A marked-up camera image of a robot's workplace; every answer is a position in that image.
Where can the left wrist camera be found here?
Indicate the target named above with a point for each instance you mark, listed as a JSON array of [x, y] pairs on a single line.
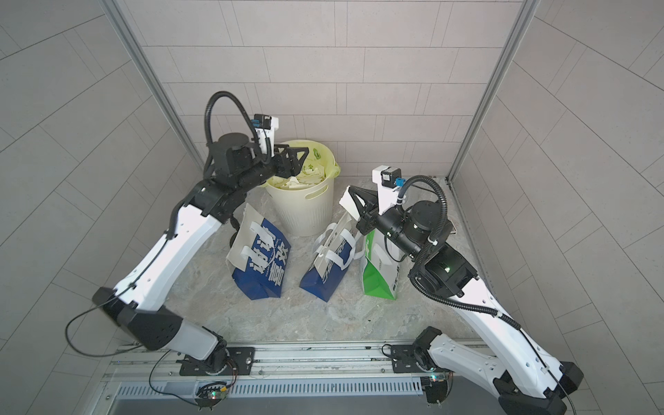
[[266, 127]]

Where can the large blue white tote bag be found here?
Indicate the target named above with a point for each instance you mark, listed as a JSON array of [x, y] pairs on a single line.
[[259, 256]]

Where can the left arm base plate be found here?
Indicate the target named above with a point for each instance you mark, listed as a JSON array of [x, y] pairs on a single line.
[[238, 359]]

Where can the left controller board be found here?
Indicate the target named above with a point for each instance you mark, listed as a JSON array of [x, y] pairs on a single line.
[[210, 395]]

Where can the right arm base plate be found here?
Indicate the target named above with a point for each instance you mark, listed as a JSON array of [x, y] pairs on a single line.
[[408, 359]]

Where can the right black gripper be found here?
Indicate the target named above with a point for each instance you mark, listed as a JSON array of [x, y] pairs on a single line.
[[370, 211]]

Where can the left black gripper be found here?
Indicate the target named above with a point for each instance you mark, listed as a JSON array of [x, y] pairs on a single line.
[[291, 169]]

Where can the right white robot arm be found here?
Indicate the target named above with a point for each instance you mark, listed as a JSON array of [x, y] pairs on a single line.
[[518, 372]]

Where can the green white tote bag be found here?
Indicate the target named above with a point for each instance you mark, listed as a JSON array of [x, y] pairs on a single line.
[[380, 266]]

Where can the cream plastic trash bin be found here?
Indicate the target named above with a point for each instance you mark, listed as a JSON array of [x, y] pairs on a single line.
[[304, 212]]

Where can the aluminium mounting rail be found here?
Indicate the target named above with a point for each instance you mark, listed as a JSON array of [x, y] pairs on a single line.
[[309, 360]]

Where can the shredded paper pile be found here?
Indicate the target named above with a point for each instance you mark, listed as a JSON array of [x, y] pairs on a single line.
[[310, 175]]

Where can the small blue white tote bag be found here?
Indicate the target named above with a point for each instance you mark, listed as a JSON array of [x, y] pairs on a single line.
[[336, 248]]

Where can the right controller board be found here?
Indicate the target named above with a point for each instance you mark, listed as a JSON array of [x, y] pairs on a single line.
[[435, 389]]

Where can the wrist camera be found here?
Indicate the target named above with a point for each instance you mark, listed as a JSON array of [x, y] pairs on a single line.
[[389, 181], [266, 127]]

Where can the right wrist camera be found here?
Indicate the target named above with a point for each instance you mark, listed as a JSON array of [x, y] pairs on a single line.
[[389, 181]]

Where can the controller board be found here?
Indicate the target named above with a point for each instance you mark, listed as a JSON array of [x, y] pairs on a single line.
[[435, 389], [210, 395]]

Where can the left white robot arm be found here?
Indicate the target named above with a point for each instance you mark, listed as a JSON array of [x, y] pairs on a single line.
[[236, 164]]

